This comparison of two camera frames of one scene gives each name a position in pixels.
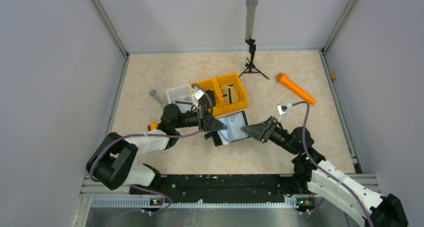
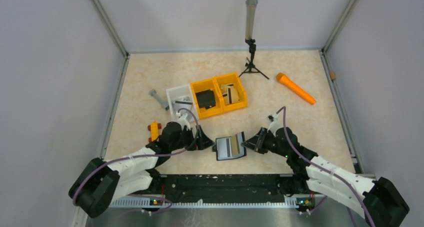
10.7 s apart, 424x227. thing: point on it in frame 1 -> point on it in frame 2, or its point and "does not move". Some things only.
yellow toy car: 153,126 does not move
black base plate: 211,188 does not move
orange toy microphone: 283,78 does not move
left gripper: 203,115 -> 205,142
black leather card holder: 233,132 -> 230,147
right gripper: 256,130 -> 256,142
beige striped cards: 229,93 does not move
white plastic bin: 182,92 does not move
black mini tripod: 252,48 does not move
